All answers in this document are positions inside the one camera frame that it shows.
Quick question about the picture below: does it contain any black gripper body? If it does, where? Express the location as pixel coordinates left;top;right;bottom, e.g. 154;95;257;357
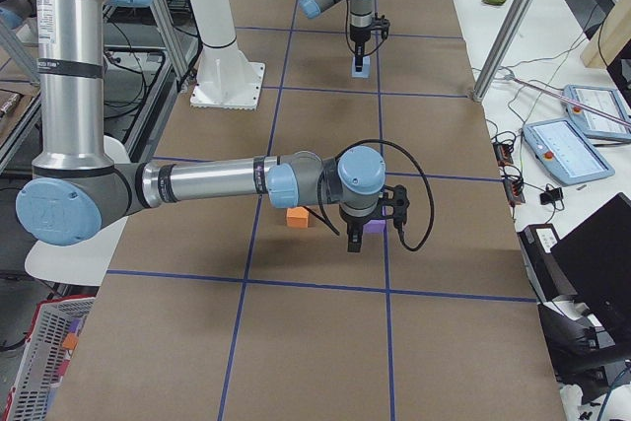
339;208;381;244
349;26;371;57

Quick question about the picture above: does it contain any light blue foam block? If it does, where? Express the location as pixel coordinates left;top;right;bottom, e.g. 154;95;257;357
351;56;371;79

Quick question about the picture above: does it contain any purple foam block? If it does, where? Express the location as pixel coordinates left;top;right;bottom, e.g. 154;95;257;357
364;219;386;234

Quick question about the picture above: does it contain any orange foam block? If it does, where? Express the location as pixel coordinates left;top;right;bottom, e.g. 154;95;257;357
286;207;310;229

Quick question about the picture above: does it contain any near teach pendant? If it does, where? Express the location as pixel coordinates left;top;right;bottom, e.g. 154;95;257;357
523;118;615;185

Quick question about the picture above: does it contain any teach pendant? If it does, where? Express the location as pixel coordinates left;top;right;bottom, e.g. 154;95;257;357
561;84;631;142
523;118;615;185

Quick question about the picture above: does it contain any black laptop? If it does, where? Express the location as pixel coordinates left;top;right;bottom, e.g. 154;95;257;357
551;192;630;340

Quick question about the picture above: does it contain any far teach pendant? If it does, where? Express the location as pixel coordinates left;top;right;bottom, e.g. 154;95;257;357
561;84;631;142

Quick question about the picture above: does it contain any white plastic basket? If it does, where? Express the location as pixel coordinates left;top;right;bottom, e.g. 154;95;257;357
1;296;95;420

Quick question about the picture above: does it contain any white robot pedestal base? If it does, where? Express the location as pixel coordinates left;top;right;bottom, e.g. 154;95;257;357
190;0;265;110

